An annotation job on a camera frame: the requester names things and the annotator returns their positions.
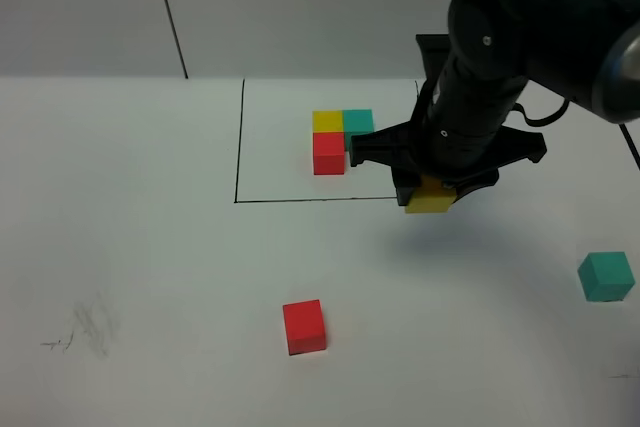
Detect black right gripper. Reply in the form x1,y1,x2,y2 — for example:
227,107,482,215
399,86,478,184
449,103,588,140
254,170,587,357
349,122,546,206

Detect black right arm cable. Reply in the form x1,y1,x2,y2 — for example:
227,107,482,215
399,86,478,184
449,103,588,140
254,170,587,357
619,121,640,171

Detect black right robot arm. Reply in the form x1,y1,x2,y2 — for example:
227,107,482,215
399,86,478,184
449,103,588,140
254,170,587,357
349,0,639,212

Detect teal loose block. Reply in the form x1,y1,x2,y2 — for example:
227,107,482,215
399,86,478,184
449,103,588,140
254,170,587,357
578,252,635,302

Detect teal template block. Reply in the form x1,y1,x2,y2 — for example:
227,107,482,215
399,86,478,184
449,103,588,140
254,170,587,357
342,109,374,137

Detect yellow template block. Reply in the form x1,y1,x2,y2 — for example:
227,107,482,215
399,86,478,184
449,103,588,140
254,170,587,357
312,110,344,133

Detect red template block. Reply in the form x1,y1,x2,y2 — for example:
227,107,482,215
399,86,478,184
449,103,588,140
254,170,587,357
313,132,346,175

